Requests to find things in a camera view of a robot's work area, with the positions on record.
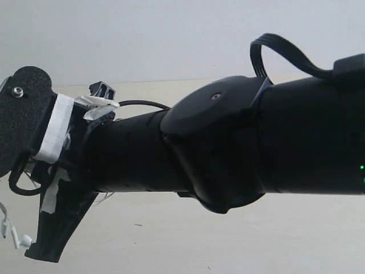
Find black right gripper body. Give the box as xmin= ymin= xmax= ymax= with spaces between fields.
xmin=29 ymin=111 xmax=114 ymax=214

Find white wired earphones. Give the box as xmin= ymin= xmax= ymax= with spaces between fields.
xmin=1 ymin=164 xmax=40 ymax=249

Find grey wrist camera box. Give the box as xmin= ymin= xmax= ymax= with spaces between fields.
xmin=0 ymin=66 xmax=120 ymax=179

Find black camera cable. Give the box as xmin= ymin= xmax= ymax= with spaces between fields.
xmin=249 ymin=33 xmax=337 ymax=86

